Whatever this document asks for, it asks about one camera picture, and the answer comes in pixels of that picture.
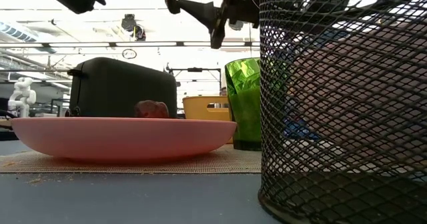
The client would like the black two-slot toaster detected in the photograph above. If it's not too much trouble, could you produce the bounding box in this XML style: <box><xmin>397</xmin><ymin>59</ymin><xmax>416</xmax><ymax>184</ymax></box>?
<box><xmin>67</xmin><ymin>57</ymin><xmax>178</xmax><ymax>119</ymax></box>

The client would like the long ceiling light bar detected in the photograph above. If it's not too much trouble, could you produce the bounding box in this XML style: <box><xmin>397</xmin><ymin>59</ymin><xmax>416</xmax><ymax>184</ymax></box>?
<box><xmin>0</xmin><ymin>41</ymin><xmax>260</xmax><ymax>48</ymax></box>

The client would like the orange plastic tray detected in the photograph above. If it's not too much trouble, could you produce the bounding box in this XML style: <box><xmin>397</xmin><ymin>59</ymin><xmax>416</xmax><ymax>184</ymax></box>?
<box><xmin>182</xmin><ymin>95</ymin><xmax>234</xmax><ymax>144</ymax></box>

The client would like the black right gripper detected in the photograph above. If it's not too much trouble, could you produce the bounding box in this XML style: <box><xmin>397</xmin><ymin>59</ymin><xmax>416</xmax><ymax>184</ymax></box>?
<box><xmin>165</xmin><ymin>0</ymin><xmax>250</xmax><ymax>50</ymax></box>

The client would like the round hanging sign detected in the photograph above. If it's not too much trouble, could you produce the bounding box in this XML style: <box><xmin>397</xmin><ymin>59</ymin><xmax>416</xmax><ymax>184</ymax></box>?
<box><xmin>121</xmin><ymin>48</ymin><xmax>137</xmax><ymax>60</ymax></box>

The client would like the black mesh cup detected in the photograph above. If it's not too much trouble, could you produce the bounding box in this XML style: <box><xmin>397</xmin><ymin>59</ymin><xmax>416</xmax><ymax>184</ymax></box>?
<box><xmin>248</xmin><ymin>0</ymin><xmax>427</xmax><ymax>224</ymax></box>

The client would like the beige woven placemat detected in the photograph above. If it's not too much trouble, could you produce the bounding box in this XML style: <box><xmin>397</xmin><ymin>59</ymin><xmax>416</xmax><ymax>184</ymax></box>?
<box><xmin>0</xmin><ymin>143</ymin><xmax>263</xmax><ymax>174</ymax></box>

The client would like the black ceiling fixture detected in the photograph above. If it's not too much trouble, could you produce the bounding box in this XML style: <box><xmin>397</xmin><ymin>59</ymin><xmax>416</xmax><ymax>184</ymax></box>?
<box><xmin>120</xmin><ymin>13</ymin><xmax>147</xmax><ymax>42</ymax></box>
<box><xmin>228</xmin><ymin>19</ymin><xmax>245</xmax><ymax>31</ymax></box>

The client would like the pink plate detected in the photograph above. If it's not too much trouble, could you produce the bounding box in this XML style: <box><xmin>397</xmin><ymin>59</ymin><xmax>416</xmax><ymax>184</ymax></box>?
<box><xmin>11</xmin><ymin>117</ymin><xmax>238</xmax><ymax>161</ymax></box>

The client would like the green glass cup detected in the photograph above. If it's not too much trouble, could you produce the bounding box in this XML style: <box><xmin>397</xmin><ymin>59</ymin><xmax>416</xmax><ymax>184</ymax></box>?
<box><xmin>224</xmin><ymin>57</ymin><xmax>288</xmax><ymax>151</ymax></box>

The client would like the black metal rig frame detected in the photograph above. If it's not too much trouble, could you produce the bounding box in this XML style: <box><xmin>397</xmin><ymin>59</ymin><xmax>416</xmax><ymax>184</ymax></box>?
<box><xmin>165</xmin><ymin>66</ymin><xmax>223</xmax><ymax>97</ymax></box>

